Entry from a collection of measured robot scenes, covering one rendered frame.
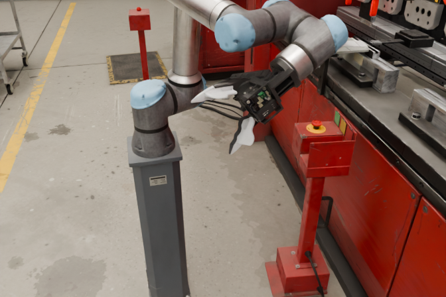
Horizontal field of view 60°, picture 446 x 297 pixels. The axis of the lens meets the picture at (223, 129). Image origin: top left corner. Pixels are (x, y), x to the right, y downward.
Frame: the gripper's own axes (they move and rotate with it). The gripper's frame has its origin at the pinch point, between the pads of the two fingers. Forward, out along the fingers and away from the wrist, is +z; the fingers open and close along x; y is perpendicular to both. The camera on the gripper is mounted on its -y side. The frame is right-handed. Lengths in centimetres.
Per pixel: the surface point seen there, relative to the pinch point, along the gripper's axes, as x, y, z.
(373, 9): 29, -43, -80
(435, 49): 64, -45, -102
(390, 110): 55, -27, -59
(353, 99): 52, -40, -56
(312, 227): 89, -41, -14
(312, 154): 50, -30, -27
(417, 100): 52, -18, -64
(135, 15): 9, -236, -34
